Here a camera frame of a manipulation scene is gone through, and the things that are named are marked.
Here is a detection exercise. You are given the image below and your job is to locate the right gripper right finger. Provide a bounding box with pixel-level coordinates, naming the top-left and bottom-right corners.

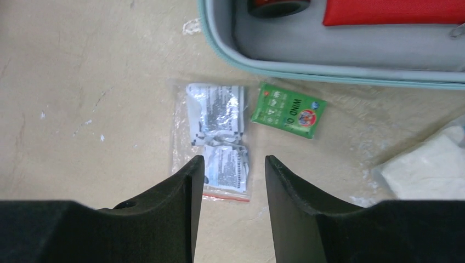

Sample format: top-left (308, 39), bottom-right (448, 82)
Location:
top-left (265, 156), bottom-right (464, 262)

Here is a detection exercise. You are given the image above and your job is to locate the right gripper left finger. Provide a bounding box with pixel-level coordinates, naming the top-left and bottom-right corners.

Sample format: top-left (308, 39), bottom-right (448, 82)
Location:
top-left (1, 156), bottom-right (205, 262)

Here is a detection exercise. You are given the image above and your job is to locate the clear bag of pads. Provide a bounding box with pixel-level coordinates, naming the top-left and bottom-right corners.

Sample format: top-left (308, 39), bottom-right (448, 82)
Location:
top-left (171, 81), bottom-right (251, 202)

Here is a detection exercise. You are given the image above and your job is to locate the white gauze bag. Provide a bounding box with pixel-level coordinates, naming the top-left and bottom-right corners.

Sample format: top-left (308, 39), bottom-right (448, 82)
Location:
top-left (372, 116), bottom-right (464, 201)

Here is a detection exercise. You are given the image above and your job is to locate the red first aid pouch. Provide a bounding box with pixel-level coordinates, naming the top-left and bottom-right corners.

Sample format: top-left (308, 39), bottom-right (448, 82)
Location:
top-left (322, 0), bottom-right (464, 26)

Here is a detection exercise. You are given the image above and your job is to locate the brown medicine bottle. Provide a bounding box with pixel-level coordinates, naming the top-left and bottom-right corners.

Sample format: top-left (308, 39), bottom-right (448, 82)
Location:
top-left (247, 0), bottom-right (311, 19)

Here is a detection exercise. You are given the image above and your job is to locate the green pill pack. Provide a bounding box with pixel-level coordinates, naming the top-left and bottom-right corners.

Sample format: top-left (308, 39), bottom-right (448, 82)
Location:
top-left (251, 82), bottom-right (327, 139)

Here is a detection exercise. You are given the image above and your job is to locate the mint green open case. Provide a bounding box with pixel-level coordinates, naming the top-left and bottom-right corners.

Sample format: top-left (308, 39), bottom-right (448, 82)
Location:
top-left (197, 1), bottom-right (464, 90)

